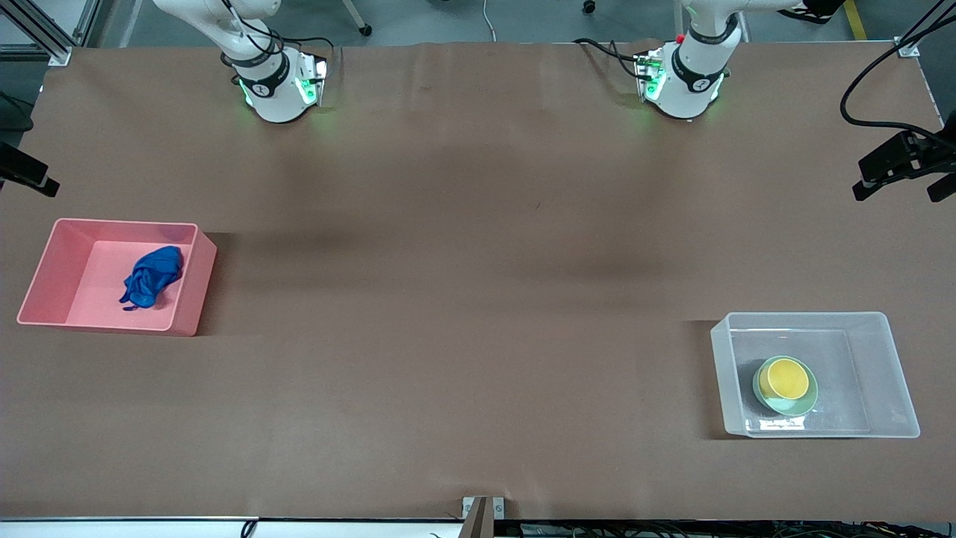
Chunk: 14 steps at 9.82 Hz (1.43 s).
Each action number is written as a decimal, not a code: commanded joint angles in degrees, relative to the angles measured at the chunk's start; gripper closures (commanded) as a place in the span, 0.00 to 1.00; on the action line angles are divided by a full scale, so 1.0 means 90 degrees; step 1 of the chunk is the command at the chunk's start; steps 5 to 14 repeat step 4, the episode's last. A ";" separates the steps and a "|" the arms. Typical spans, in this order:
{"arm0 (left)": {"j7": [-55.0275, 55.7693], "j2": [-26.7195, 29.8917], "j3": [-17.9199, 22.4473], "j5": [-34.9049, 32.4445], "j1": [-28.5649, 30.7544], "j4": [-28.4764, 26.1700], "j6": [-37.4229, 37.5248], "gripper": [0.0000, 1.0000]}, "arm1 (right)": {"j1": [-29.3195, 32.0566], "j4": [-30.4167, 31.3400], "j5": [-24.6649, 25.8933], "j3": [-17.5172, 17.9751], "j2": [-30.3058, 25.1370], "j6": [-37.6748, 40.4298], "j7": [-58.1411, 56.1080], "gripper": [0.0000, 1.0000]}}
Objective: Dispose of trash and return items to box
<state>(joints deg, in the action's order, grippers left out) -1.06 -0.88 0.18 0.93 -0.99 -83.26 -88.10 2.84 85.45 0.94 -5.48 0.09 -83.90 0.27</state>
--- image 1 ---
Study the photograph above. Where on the aluminium frame profile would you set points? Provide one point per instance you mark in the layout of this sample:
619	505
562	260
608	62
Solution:
45	37

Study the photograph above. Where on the clear plastic bin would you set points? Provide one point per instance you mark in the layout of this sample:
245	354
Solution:
859	373

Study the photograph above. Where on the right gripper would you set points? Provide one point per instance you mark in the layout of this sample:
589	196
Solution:
16	166

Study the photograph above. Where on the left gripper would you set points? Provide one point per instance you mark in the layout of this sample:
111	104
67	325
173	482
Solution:
913	152

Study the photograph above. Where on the yellow cup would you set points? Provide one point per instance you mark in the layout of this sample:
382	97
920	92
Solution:
786	377

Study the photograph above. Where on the blue glove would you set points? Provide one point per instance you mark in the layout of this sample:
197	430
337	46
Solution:
153	273

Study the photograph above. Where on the green bowl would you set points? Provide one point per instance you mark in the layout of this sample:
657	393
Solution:
784	407

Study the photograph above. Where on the pink plastic bin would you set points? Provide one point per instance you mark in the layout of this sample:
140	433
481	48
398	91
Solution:
187	299

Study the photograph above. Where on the metal table edge bracket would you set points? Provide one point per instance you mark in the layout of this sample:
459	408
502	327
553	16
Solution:
482	512

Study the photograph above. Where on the aluminium frame with corner bracket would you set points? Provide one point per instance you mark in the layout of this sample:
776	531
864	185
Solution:
909	49

